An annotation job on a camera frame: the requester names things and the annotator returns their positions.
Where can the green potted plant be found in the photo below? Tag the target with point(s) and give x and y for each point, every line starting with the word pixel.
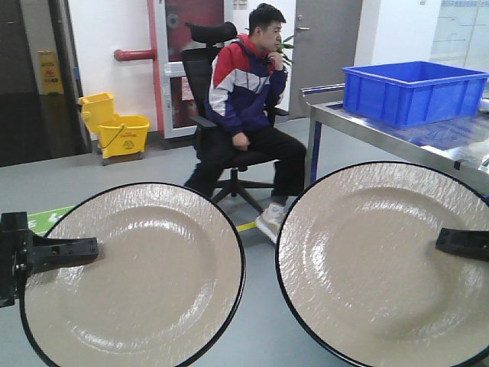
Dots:
pixel 283 47

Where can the beige plate black rim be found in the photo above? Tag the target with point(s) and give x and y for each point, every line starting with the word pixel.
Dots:
pixel 167 282
pixel 358 266

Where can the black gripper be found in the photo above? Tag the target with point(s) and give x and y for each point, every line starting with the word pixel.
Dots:
pixel 42 254

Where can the black office chair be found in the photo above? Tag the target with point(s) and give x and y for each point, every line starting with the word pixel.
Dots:
pixel 214 114

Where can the blue plastic crate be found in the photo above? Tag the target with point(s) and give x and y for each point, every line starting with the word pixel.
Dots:
pixel 414 93

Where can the stainless steel table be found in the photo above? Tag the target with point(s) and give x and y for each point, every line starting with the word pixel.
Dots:
pixel 457 147

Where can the yellow wet floor sign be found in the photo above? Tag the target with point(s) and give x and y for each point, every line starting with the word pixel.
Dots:
pixel 50 75

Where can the yellow mop bucket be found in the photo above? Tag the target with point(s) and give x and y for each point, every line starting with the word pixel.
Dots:
pixel 118 135

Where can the seated man in jacket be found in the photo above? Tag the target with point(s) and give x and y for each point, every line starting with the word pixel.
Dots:
pixel 248 114

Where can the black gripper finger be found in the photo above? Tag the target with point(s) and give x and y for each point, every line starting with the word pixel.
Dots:
pixel 471 244

